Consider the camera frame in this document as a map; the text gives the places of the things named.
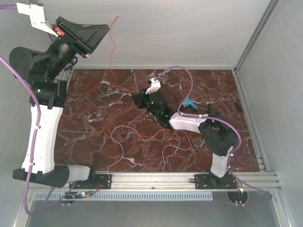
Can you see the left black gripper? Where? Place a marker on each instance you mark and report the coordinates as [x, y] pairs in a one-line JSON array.
[[84, 38]]

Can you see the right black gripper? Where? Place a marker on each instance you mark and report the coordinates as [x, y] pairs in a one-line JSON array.
[[138, 99]]

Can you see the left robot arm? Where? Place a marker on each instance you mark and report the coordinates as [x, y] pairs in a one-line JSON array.
[[39, 72]]

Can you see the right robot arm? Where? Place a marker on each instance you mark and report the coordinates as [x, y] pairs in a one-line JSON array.
[[216, 132]]

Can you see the blue plastic tool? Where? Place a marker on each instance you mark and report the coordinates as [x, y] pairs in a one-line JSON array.
[[188, 103]]

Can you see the silver wrench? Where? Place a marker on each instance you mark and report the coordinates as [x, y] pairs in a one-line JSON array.
[[201, 145]]

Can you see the black screwdriver far right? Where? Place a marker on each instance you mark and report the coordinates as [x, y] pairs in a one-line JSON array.
[[238, 105]]

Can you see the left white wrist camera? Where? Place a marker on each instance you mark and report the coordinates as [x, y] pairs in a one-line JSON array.
[[35, 10]]

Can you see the black handle screwdriver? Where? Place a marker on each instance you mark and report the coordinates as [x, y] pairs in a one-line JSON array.
[[209, 105]]

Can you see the aluminium front rail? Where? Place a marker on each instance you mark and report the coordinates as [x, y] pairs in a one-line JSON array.
[[124, 181]]

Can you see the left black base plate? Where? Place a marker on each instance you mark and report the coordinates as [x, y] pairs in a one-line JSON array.
[[99, 181]]

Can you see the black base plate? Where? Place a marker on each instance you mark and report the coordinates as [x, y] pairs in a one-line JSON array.
[[210, 181], [99, 181]]

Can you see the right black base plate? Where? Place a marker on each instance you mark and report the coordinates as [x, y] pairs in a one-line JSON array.
[[210, 181]]

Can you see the slotted grey cable duct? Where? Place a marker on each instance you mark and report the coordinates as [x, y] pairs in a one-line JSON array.
[[141, 196]]

